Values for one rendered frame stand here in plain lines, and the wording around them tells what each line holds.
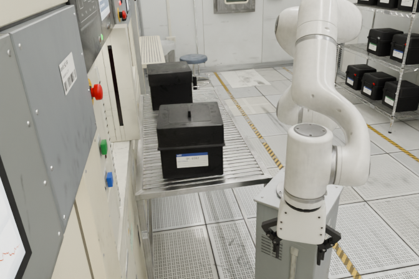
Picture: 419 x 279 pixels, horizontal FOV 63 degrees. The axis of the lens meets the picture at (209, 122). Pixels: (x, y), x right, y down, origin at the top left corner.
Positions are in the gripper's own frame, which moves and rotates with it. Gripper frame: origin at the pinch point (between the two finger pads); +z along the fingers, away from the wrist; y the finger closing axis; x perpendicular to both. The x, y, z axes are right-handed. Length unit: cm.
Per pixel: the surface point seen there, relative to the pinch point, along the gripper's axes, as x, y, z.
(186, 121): -67, 48, 0
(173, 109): -78, 59, 0
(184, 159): -60, 49, 16
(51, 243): 36, 31, -30
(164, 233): -102, 82, 102
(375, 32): -352, -74, 9
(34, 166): 34, 31, -40
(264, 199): -52, 12, 25
